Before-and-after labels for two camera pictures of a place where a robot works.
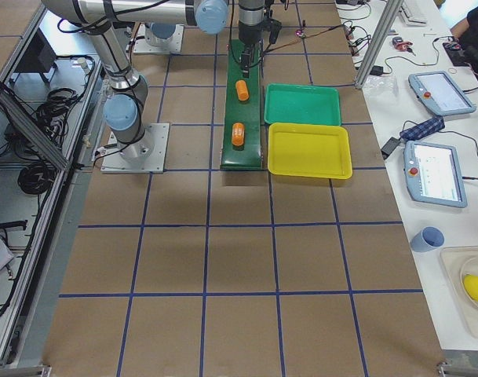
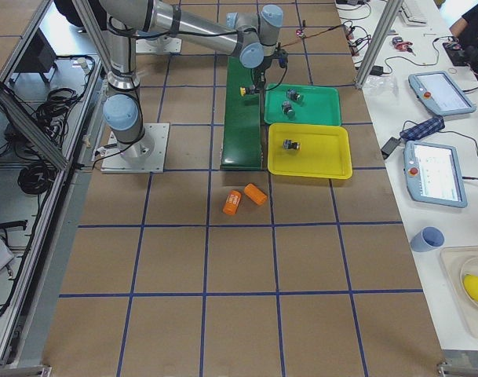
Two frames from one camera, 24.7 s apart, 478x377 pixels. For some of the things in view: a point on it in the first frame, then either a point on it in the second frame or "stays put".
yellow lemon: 476,288 stays put
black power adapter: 389,147 stays put
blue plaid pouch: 422,129 stays put
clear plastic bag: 380,87 stays put
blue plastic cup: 428,239 stays put
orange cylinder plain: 242,90 → 255,194
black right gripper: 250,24 → 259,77
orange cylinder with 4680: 238,133 → 232,201
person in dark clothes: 472,35 stays put
